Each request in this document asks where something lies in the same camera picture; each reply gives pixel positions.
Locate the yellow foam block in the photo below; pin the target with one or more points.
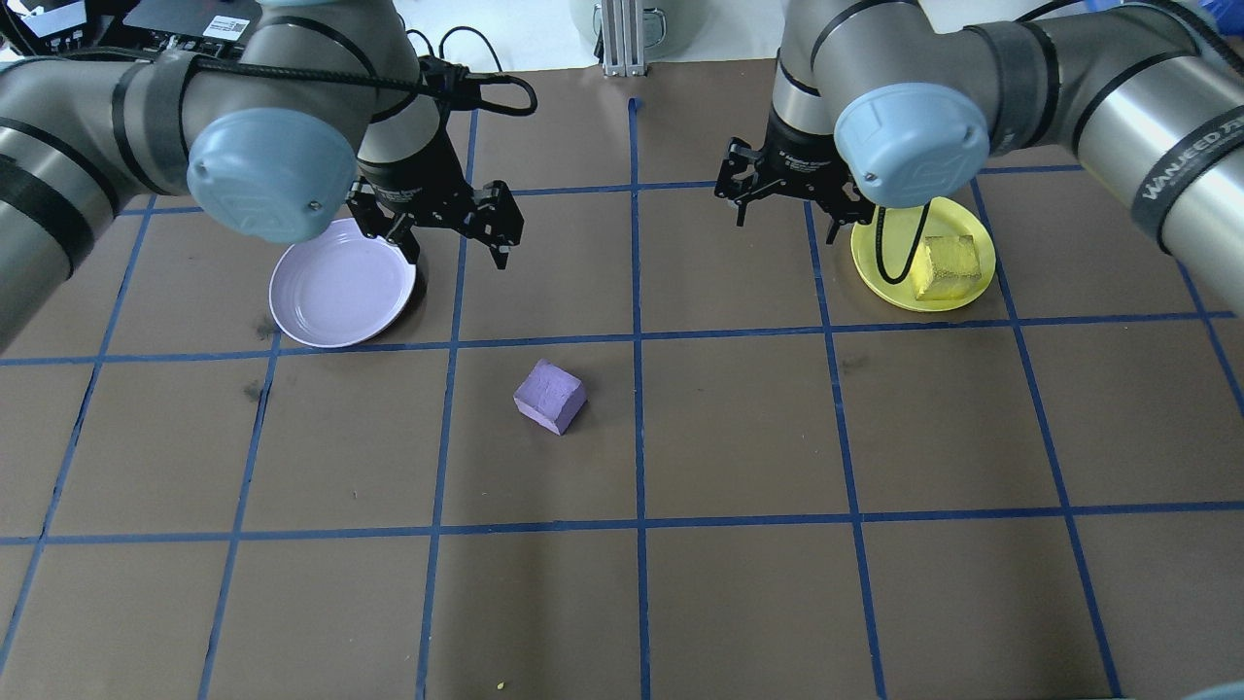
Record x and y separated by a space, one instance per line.
948 267

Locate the purple foam block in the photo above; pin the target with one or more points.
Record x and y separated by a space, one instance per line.
549 394

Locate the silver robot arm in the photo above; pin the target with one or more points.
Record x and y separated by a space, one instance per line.
97 117
1118 87

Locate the purple round plate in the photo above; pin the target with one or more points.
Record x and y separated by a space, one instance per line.
340 292

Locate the yellow round plate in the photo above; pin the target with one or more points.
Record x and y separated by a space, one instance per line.
943 216

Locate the aluminium profile post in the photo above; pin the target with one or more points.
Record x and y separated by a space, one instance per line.
622 39

